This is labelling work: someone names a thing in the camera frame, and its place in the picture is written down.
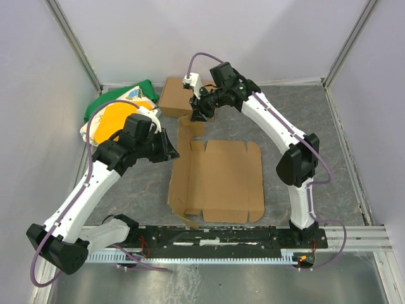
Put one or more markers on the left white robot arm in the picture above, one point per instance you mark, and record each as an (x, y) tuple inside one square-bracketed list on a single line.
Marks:
[(61, 240)]

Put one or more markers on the green yellow white cloth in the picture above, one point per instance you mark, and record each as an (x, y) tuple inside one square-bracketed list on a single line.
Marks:
[(107, 114)]

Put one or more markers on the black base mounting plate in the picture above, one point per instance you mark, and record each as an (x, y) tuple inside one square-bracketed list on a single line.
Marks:
[(223, 241)]

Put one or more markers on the aluminium front rail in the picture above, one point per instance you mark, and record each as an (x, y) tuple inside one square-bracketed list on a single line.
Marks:
[(339, 238)]

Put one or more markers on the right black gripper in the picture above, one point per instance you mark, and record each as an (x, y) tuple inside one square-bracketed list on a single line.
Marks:
[(196, 103)]

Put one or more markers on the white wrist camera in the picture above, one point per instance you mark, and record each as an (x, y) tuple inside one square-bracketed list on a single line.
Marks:
[(194, 83), (153, 115)]

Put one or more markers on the right aluminium frame post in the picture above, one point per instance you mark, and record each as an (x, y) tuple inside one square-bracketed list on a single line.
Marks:
[(349, 43)]

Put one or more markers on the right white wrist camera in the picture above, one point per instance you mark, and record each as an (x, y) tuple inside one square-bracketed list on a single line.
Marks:
[(194, 83)]

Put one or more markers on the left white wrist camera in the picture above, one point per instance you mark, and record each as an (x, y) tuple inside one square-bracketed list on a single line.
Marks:
[(153, 115)]

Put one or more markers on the cardboard box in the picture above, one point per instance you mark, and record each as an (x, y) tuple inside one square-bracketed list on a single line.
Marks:
[(174, 99), (221, 180)]

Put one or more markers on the light blue slotted cable duct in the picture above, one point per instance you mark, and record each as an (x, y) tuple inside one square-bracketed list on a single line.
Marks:
[(119, 257)]

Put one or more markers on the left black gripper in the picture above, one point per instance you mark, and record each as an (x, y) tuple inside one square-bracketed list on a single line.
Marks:
[(162, 145)]

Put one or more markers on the aluminium frame post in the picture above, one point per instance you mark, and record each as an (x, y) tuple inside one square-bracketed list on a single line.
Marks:
[(60, 17), (349, 43)]

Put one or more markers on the left aluminium frame post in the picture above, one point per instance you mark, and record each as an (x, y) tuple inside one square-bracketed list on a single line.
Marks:
[(60, 17)]

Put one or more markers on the closed folded cardboard box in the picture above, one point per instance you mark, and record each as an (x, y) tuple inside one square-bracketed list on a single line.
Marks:
[(174, 99)]

